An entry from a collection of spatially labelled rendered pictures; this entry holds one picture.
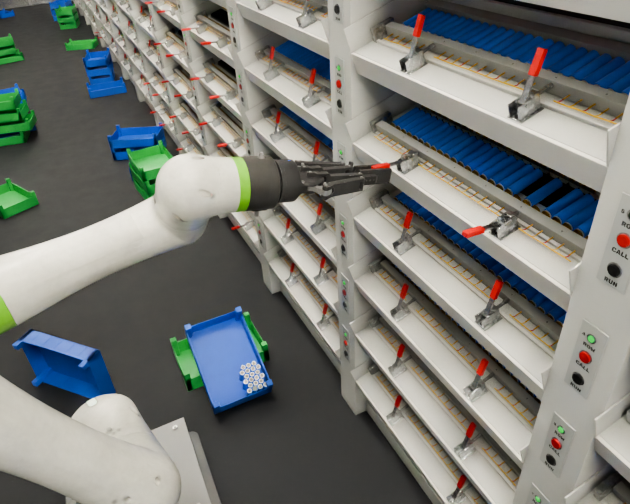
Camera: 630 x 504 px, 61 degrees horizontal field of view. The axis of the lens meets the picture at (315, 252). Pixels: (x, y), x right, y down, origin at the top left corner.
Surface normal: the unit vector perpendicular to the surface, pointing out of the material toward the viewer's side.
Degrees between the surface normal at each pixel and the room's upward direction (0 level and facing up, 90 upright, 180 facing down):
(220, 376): 26
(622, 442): 19
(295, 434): 0
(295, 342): 0
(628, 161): 90
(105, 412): 6
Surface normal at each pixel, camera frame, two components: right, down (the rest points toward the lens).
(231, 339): 0.15, -0.51
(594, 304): -0.90, 0.29
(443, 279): -0.34, -0.68
